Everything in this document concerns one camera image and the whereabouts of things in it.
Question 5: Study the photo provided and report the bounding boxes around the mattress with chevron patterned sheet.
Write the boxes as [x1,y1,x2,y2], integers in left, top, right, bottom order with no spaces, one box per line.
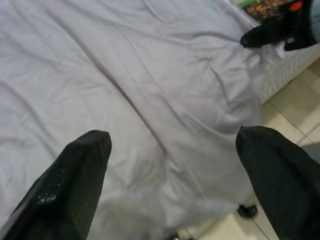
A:
[259,42,320,103]

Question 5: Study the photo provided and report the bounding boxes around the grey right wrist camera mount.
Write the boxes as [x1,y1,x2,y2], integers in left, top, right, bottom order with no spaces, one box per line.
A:
[309,0,320,43]

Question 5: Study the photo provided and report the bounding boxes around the black robot right foot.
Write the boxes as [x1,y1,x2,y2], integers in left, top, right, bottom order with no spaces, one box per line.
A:
[236,203,259,219]

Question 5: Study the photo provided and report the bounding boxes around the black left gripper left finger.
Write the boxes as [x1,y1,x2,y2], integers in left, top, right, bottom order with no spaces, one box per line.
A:
[0,129,113,240]

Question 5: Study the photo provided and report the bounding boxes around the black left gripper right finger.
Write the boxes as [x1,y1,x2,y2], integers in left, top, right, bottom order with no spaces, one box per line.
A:
[235,125,320,240]

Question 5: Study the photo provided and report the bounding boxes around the white book with photo cover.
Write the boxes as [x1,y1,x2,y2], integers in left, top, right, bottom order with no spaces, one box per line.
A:
[238,0,297,22]

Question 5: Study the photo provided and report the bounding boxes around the light grey duvet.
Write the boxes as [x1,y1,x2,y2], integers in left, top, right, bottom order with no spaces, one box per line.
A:
[0,0,267,240]

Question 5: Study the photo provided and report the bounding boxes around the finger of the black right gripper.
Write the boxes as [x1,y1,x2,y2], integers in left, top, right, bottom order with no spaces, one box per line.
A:
[240,18,288,49]

